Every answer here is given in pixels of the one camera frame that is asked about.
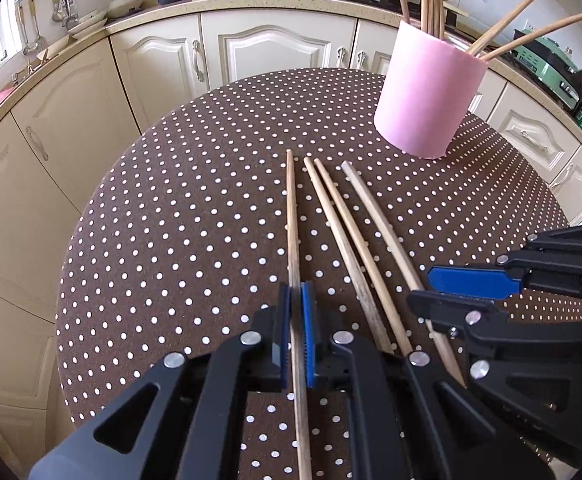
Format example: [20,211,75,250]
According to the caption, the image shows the green kitchen appliance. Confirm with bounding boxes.
[510,37,582,129]

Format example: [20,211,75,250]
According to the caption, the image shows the cream kitchen cabinets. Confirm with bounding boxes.
[0,6,582,461]

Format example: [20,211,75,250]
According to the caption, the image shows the pink cylindrical utensil holder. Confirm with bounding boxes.
[373,22,488,159]

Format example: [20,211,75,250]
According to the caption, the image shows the brown polka dot tablecloth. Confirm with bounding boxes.
[54,66,582,480]

